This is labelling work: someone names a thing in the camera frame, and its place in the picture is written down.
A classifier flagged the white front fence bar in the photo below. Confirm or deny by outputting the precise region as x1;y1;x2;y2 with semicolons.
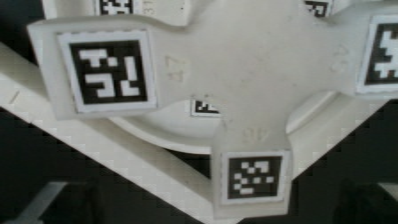
0;43;237;224

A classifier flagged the white right fence block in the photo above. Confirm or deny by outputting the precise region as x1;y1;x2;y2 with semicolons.
236;89;392;224

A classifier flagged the white cross-shaped table base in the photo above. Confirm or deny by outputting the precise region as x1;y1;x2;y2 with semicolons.
28;0;398;218

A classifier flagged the white cylindrical table leg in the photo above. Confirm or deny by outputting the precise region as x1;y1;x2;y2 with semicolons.
189;100;220;117

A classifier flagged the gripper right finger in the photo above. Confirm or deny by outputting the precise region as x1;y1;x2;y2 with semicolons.
333;180;398;224

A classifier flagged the white round table top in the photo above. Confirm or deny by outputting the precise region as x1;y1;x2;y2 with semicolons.
40;0;220;154

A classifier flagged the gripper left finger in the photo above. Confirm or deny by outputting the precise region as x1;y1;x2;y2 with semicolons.
10;181;97;224

